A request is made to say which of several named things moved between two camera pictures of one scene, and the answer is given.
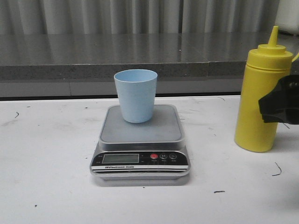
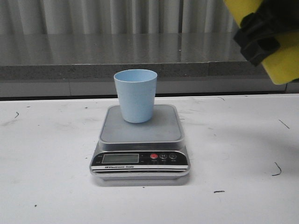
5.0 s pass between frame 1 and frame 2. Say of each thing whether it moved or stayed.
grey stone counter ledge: stayed
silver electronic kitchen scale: stayed
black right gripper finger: moved
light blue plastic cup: stayed
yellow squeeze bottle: moved
